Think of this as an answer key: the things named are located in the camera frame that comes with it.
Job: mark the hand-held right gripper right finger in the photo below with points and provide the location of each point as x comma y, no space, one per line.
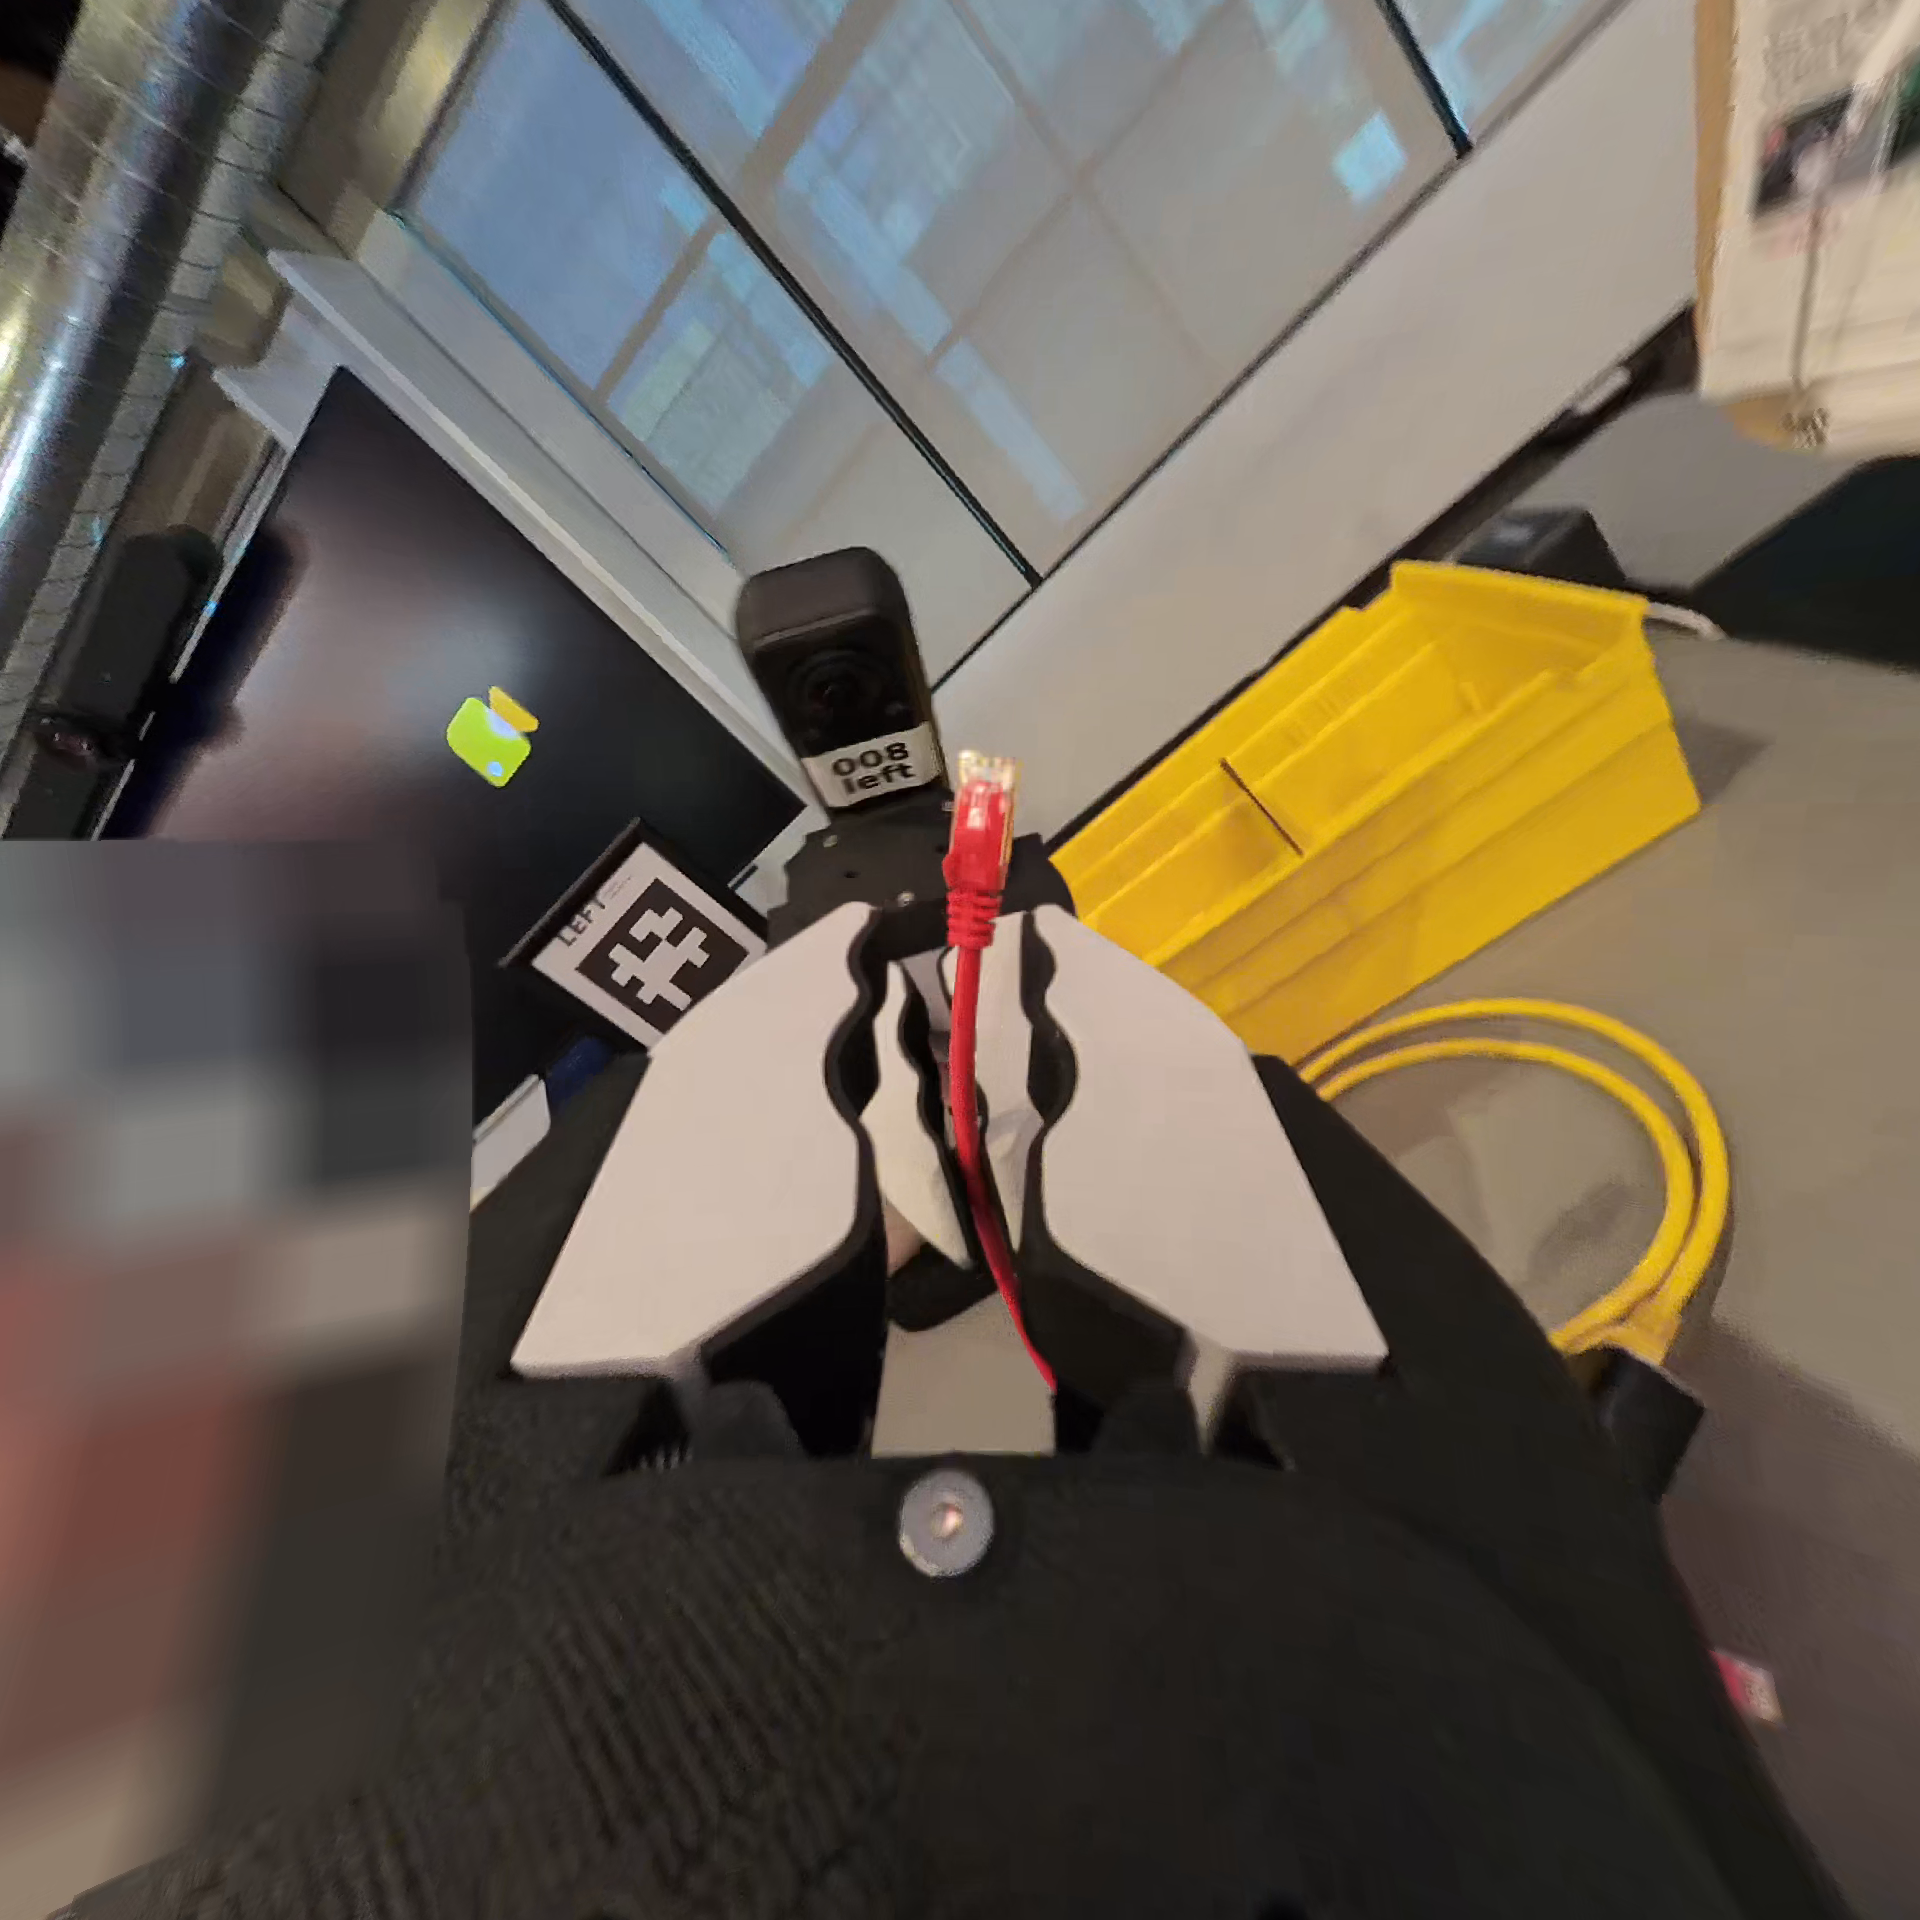
1184,1185

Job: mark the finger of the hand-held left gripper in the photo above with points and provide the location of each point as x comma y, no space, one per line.
916,1156
1012,1162

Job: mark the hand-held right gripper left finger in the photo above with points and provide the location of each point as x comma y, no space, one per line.
721,1171

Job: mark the black computer monitor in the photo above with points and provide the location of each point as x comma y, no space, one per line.
450,601

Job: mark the large glass window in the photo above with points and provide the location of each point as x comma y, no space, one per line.
931,254

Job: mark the yellow plastic bin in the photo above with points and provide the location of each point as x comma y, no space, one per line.
1425,781

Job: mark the small black box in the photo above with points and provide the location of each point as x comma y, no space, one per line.
1546,543

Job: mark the laminated instruction sheet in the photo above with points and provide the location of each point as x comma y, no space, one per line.
1816,226

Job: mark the silver ventilation duct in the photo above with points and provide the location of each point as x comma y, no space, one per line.
105,300

